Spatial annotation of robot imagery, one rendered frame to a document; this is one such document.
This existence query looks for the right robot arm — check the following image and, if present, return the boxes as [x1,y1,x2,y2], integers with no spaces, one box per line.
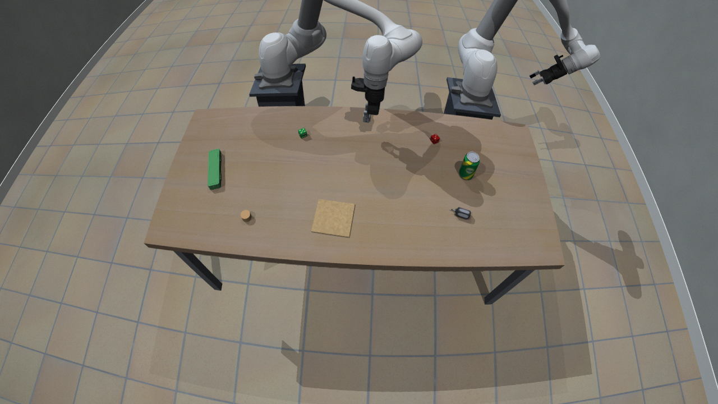
[254,0,422,89]

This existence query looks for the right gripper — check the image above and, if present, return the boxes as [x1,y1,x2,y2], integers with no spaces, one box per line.
[351,73,388,123]

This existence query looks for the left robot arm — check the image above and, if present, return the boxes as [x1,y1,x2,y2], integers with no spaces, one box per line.
[452,0,600,108]

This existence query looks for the tan mat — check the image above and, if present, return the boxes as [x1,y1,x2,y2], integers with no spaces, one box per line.
[311,199,355,237]

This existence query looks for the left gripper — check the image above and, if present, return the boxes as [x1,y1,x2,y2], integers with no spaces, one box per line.
[529,55,577,85]

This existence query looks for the green rounded box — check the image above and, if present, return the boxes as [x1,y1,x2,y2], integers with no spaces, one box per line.
[208,149,221,190]

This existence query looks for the green soda can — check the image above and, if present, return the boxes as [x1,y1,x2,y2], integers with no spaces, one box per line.
[459,151,480,180]

